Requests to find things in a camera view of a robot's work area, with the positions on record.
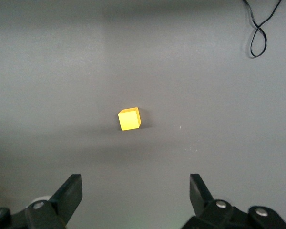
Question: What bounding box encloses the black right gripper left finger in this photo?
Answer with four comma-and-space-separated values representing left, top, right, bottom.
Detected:
0, 174, 83, 229

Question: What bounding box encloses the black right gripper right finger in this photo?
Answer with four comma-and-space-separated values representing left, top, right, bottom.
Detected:
181, 173, 286, 229

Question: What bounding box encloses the yellow cube block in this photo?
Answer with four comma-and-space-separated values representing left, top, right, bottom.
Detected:
118, 107, 142, 131

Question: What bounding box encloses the thin black loose cable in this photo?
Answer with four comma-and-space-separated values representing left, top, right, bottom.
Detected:
243, 0, 283, 59

